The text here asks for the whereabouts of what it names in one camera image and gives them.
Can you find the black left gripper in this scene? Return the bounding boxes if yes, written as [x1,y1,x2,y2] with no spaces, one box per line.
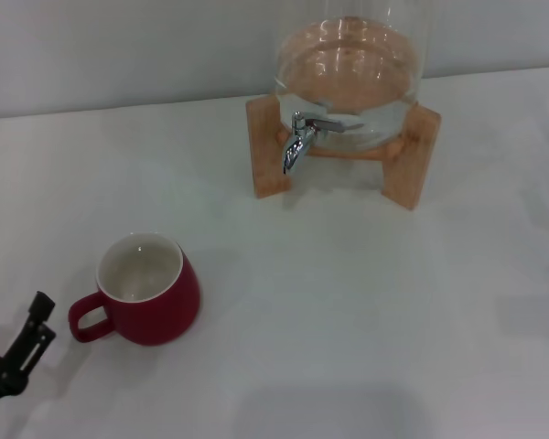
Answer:
[0,285,57,411]

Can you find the red ceramic cup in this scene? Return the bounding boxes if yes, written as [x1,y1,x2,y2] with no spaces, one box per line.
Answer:
[67,231,201,347]

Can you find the chrome faucet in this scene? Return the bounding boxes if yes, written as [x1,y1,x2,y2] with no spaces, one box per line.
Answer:
[281,111,319,177]

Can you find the wooden dispenser stand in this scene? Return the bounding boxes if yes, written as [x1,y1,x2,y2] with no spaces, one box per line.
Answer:
[245,94,442,212]

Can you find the glass water dispenser jar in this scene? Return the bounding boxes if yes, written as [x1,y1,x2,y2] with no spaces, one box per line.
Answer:
[272,0,425,152]

